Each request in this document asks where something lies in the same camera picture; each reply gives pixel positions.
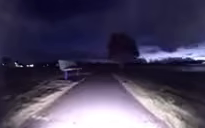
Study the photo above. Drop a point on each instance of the dark tree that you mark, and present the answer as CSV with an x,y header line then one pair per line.
x,y
121,48

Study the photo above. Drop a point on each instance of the dark asphalt path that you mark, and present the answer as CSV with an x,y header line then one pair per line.
x,y
98,96

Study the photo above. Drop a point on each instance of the bench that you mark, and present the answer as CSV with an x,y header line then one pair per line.
x,y
67,66

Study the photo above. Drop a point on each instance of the grass verge with pale edge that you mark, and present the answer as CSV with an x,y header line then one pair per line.
x,y
170,93
26,95

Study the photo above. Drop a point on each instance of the stretch of water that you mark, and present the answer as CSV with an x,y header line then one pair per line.
x,y
196,68

